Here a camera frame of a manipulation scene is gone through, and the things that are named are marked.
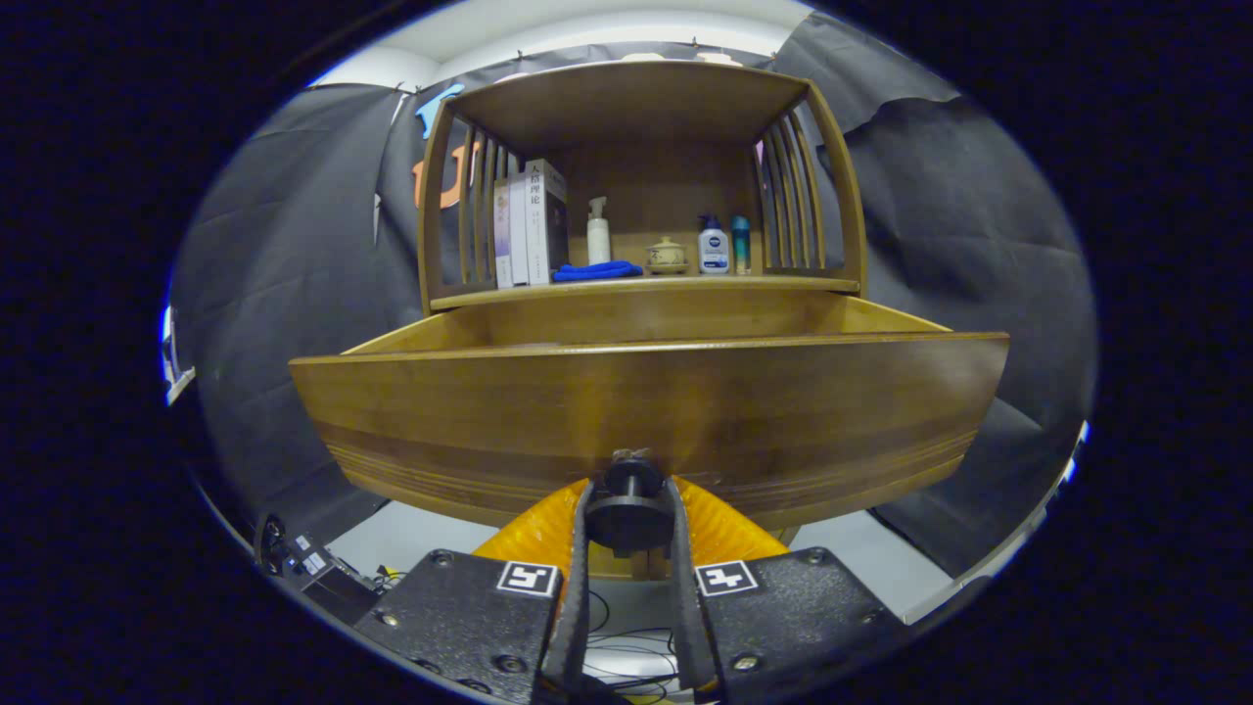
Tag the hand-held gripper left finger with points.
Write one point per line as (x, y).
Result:
(570, 627)

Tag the white lotion bottle blue cap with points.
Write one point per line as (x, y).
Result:
(714, 250)

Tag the beige lidded ceramic teacup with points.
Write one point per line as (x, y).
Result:
(667, 257)

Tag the wooden cabinet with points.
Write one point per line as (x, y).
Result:
(636, 108)

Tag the blue folded cloth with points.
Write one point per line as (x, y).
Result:
(597, 271)

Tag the white pump bottle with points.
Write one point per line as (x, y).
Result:
(598, 240)

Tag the white book dark portrait cover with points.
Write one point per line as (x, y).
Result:
(544, 225)

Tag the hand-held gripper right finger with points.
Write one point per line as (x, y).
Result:
(690, 627)

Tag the wooden drawer with black knob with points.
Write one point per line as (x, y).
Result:
(636, 392)

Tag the teal slim bottle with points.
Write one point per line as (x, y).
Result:
(741, 245)

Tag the wooden countertop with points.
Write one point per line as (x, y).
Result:
(744, 284)

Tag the pale pink book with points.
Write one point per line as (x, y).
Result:
(501, 240)

